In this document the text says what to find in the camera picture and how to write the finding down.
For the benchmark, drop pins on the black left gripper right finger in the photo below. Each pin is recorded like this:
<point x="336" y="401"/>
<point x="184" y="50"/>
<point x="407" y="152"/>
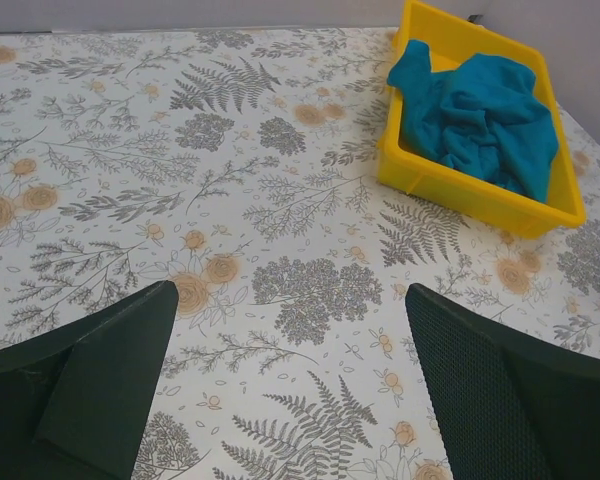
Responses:
<point x="508" y="405"/>

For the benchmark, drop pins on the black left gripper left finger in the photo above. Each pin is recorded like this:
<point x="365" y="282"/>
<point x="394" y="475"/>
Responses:
<point x="74" y="402"/>

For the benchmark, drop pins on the blue t shirt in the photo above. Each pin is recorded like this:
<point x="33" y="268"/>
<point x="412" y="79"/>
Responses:
<point x="481" y="119"/>

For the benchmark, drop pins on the yellow plastic bin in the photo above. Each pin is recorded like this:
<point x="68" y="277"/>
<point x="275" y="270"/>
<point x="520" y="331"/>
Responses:
<point x="451" y="41"/>

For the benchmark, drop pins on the floral patterned table mat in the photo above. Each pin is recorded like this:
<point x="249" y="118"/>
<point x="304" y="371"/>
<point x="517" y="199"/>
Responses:
<point x="240" y="165"/>

